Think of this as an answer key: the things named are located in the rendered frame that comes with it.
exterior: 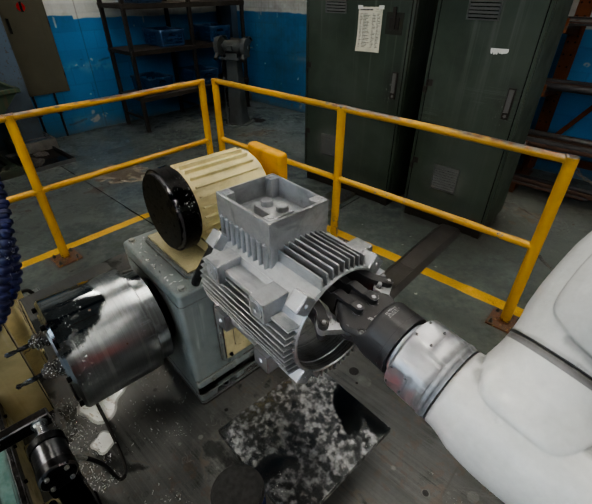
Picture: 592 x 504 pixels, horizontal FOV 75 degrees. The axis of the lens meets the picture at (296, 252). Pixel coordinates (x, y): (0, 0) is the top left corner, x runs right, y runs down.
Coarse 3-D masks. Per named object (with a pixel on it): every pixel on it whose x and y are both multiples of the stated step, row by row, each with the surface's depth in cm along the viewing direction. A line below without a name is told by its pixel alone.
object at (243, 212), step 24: (216, 192) 53; (240, 192) 55; (264, 192) 58; (288, 192) 56; (312, 192) 53; (240, 216) 50; (264, 216) 52; (288, 216) 47; (312, 216) 50; (240, 240) 53; (264, 240) 48; (288, 240) 49; (264, 264) 49
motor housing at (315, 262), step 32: (288, 256) 47; (320, 256) 47; (352, 256) 46; (224, 288) 53; (256, 288) 48; (288, 288) 47; (320, 288) 44; (256, 320) 48; (288, 320) 45; (288, 352) 46; (320, 352) 56
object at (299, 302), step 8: (216, 232) 55; (208, 240) 55; (216, 240) 54; (224, 240) 55; (216, 248) 55; (368, 256) 50; (376, 256) 49; (368, 264) 50; (376, 264) 51; (296, 288) 44; (296, 296) 44; (304, 296) 43; (288, 304) 44; (296, 304) 43; (304, 304) 43; (312, 304) 44; (296, 312) 43; (304, 312) 44; (296, 376) 50; (304, 376) 50
